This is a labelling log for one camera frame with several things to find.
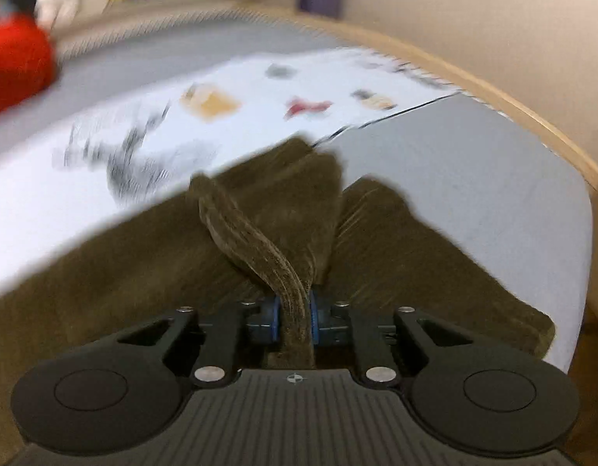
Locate dark brown corduroy pants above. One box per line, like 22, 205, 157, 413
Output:
0, 138, 555, 465

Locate white printed bed runner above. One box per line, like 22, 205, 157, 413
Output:
0, 47, 457, 292

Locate red folded quilt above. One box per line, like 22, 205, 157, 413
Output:
0, 13, 58, 114

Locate white plush toy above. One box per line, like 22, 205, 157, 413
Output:
35, 0, 82, 31

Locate wooden bed frame rail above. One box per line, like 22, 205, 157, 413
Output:
230, 1, 598, 191

